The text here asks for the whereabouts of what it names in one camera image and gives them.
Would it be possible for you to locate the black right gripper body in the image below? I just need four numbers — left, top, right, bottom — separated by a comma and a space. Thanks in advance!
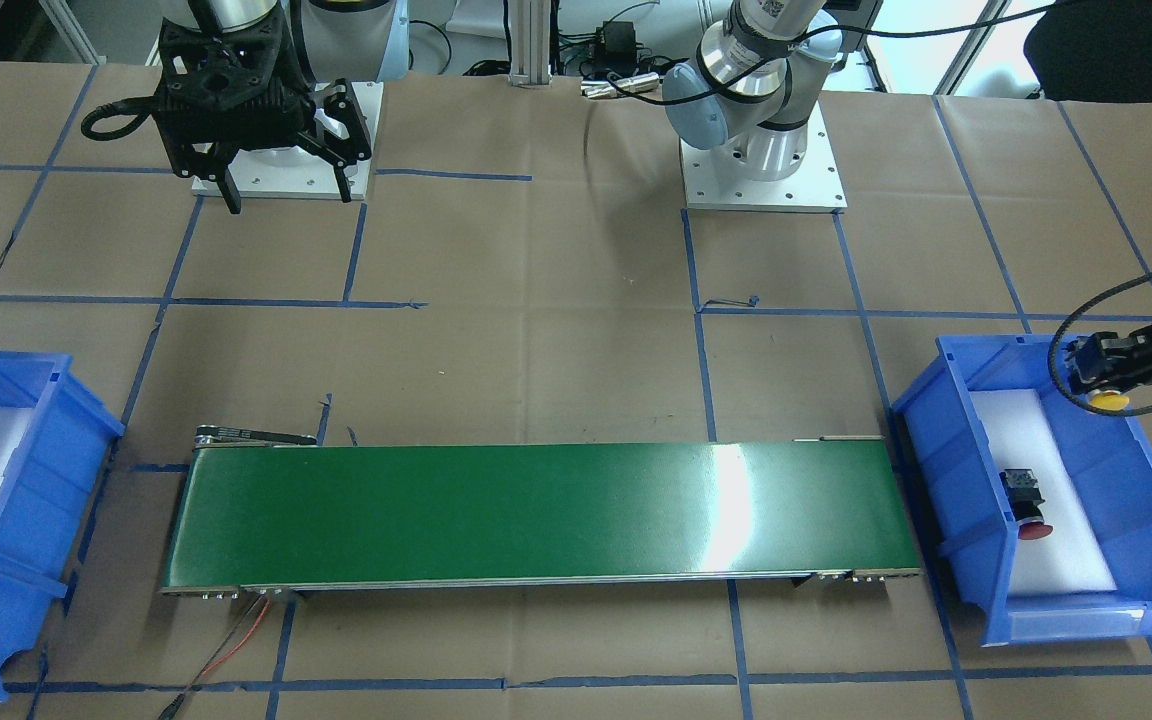
154, 17, 325, 177

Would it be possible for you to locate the yellow push button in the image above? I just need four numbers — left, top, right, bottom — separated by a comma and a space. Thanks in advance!
1085, 389, 1130, 414

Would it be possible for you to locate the red push button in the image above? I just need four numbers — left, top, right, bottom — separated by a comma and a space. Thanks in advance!
998, 468, 1053, 541

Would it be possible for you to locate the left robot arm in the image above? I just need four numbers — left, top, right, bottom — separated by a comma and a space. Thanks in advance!
660, 1, 1152, 409

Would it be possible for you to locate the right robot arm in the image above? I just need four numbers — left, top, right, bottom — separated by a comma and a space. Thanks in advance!
150, 1, 410, 214

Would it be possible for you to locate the blue bin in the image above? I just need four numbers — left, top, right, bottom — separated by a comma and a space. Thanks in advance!
0, 351, 126, 702
893, 334, 1152, 647

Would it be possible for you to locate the black power adapter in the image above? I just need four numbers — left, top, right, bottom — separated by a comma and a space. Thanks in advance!
594, 20, 637, 65

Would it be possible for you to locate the green conveyor belt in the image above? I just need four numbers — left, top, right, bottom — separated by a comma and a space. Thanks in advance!
161, 438, 922, 594

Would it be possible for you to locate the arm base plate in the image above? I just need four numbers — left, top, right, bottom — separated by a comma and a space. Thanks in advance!
191, 82, 385, 200
679, 105, 849, 214

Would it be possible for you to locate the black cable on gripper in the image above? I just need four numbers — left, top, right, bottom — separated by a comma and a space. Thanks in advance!
1048, 245, 1152, 418

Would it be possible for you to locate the aluminium profile post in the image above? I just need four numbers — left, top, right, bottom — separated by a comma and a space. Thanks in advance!
503, 1, 558, 88

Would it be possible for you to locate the red black wire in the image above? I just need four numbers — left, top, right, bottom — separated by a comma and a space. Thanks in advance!
158, 594, 276, 720

